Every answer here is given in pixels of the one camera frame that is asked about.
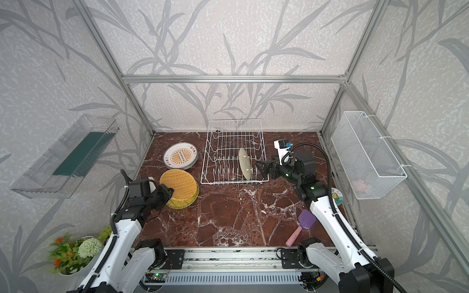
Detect beige patterned plate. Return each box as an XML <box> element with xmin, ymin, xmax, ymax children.
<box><xmin>167</xmin><ymin>184</ymin><xmax>200</xmax><ymax>209</ymax></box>
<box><xmin>160</xmin><ymin>169</ymin><xmax>199</xmax><ymax>202</ymax></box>
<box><xmin>238</xmin><ymin>148</ymin><xmax>252</xmax><ymax>181</ymax></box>

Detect white wire dish rack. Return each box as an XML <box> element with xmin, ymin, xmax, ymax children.
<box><xmin>200</xmin><ymin>118</ymin><xmax>269</xmax><ymax>185</ymax></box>

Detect white plate with red characters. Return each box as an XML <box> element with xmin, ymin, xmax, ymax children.
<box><xmin>171</xmin><ymin>147</ymin><xmax>199</xmax><ymax>170</ymax></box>

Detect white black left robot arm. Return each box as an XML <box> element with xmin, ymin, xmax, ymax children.
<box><xmin>74</xmin><ymin>169</ymin><xmax>174</xmax><ymax>293</ymax></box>

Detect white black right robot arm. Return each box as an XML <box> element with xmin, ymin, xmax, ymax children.
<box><xmin>256</xmin><ymin>139</ymin><xmax>405</xmax><ymax>293</ymax></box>

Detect small round patterned dish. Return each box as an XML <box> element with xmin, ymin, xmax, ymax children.
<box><xmin>331</xmin><ymin>188</ymin><xmax>344</xmax><ymax>206</ymax></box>

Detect purple pink spatula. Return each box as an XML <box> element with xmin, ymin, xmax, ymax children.
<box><xmin>285</xmin><ymin>209</ymin><xmax>317</xmax><ymax>247</ymax></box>

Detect green lit circuit board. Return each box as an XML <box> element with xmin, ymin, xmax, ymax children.
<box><xmin>144</xmin><ymin>271</ymin><xmax>169</xmax><ymax>284</ymax></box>

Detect pink object in basket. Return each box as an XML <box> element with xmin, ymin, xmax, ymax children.
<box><xmin>352</xmin><ymin>179</ymin><xmax>369</xmax><ymax>194</ymax></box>

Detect green mat in shelf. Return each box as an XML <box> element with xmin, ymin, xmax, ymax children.
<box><xmin>53</xmin><ymin>132</ymin><xmax>115</xmax><ymax>177</ymax></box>

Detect potted artificial flowers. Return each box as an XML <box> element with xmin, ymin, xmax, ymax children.
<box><xmin>49</xmin><ymin>226</ymin><xmax>112</xmax><ymax>275</ymax></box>

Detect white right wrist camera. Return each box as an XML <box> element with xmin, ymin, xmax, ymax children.
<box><xmin>274</xmin><ymin>139</ymin><xmax>293</xmax><ymax>166</ymax></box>

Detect aluminium frame crossbar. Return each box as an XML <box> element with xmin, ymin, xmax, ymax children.
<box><xmin>122</xmin><ymin>75</ymin><xmax>346</xmax><ymax>84</ymax></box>

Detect white mesh wall basket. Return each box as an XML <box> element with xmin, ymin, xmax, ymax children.
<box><xmin>332</xmin><ymin>111</ymin><xmax>407</xmax><ymax>200</ymax></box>

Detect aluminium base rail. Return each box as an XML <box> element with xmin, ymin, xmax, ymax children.
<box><xmin>69</xmin><ymin>246</ymin><xmax>393</xmax><ymax>293</ymax></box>

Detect clear plastic wall shelf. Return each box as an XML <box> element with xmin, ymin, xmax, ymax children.
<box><xmin>11</xmin><ymin>114</ymin><xmax>119</xmax><ymax>199</ymax></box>

